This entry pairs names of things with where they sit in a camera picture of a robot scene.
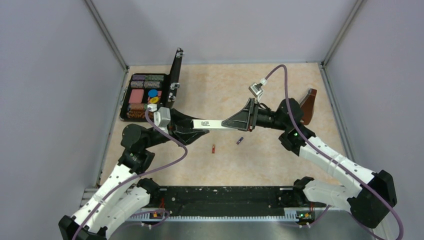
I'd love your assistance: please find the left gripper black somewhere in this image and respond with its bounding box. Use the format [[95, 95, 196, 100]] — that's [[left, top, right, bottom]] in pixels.
[[142, 107, 209, 149]]

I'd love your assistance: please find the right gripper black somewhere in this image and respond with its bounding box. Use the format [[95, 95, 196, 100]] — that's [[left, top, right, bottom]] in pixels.
[[222, 98, 288, 133]]

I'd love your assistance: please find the white black remote control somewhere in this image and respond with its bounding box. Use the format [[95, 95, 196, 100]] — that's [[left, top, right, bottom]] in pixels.
[[191, 119, 232, 131]]

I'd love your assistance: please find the blue battery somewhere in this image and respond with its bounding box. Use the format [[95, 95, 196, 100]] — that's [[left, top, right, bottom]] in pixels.
[[236, 137, 244, 145]]

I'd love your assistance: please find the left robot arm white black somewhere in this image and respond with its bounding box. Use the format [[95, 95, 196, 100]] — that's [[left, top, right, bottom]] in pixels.
[[58, 104, 214, 240]]

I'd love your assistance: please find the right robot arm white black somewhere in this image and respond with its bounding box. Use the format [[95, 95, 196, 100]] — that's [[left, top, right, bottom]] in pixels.
[[221, 98, 397, 229]]

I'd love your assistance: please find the black poker chip case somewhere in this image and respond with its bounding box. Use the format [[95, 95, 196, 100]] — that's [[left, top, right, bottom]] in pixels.
[[119, 48, 185, 122]]

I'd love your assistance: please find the brown wooden metronome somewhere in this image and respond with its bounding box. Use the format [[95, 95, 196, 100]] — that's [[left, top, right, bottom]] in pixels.
[[299, 88, 317, 126]]

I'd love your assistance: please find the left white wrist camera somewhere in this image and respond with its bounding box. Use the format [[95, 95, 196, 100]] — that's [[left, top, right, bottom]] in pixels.
[[145, 103, 171, 134]]

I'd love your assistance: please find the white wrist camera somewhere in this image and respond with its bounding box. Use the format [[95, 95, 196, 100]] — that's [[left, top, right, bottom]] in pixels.
[[248, 78, 268, 104], [145, 103, 171, 134]]

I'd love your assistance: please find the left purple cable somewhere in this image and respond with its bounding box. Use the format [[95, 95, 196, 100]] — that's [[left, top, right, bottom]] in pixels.
[[71, 107, 189, 240]]

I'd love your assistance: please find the purple cable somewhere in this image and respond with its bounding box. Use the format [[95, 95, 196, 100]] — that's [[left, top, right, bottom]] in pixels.
[[71, 107, 189, 240], [264, 64, 406, 240]]

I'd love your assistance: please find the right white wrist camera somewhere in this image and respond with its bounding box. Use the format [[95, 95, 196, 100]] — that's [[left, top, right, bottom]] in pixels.
[[248, 78, 268, 104]]

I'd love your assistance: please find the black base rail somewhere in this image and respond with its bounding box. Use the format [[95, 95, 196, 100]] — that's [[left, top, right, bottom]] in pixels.
[[130, 186, 324, 224]]

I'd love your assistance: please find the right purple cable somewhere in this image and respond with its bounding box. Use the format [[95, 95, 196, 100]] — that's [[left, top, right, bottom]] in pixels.
[[264, 64, 406, 240]]

